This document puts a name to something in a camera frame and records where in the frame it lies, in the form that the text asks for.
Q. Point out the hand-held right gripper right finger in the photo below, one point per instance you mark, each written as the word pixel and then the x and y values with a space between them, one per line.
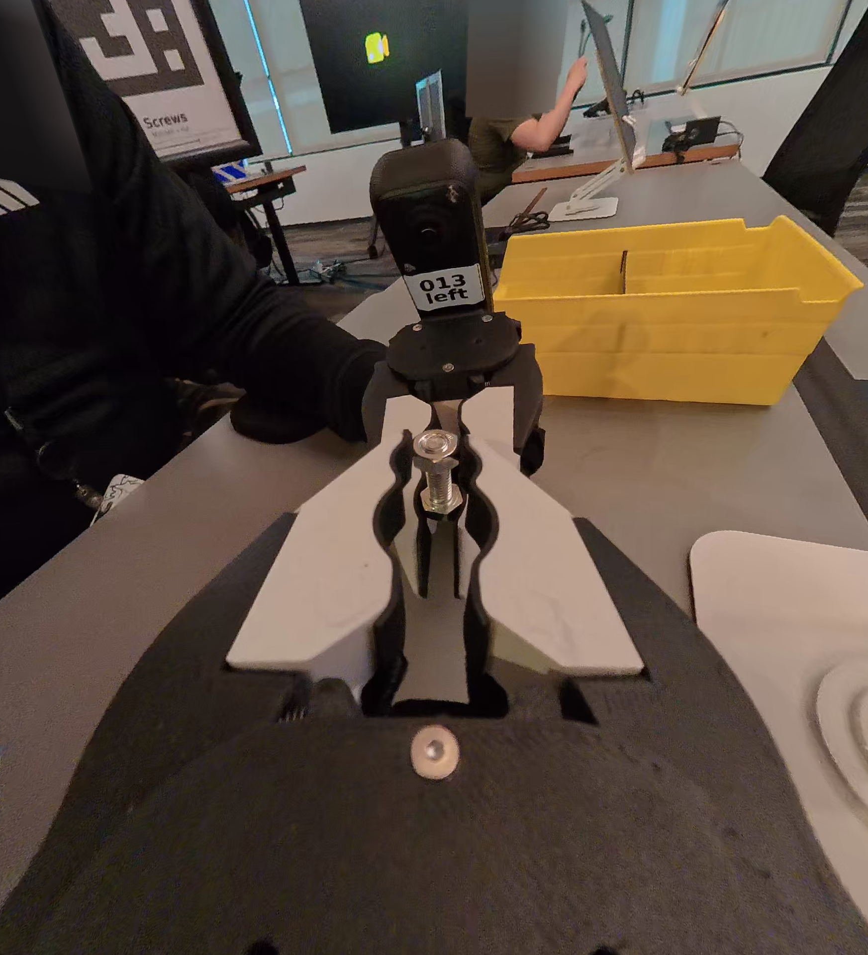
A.
pixel 553 597

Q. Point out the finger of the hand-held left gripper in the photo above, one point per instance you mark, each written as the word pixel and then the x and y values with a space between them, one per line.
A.
pixel 493 418
pixel 408 414

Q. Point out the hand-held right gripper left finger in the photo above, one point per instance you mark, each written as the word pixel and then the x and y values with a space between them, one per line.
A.
pixel 314 597

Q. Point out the silver hex bolt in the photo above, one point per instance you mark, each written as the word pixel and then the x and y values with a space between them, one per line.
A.
pixel 441 481

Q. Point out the person's left forearm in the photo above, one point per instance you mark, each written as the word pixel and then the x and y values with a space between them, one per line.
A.
pixel 269 351

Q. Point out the person's left hand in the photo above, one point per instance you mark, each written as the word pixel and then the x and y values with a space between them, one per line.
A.
pixel 352 388

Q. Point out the small grey monitor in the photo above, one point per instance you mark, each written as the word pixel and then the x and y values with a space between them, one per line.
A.
pixel 430 104

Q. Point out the small wooden side desk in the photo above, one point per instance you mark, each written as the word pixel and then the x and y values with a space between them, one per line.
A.
pixel 269 179

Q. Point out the yellow plastic bin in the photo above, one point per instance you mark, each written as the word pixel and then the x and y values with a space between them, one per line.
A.
pixel 665 358

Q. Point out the white metal document stand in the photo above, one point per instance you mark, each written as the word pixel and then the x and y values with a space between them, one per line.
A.
pixel 762 634

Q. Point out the white patterned key tag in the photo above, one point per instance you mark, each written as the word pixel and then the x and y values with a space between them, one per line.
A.
pixel 117 492

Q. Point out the wooden-edged desk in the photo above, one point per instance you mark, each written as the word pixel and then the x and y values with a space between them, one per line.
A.
pixel 665 160

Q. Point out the person's black jacket torso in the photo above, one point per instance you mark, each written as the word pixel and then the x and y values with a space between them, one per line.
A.
pixel 68 336

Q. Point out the black slanted panel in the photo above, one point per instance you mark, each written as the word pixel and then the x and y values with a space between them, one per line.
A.
pixel 837 112

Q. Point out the black wall screen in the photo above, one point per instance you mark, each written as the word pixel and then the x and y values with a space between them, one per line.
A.
pixel 344 74

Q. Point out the code poster in black frame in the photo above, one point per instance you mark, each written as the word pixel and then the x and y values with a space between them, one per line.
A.
pixel 180 127

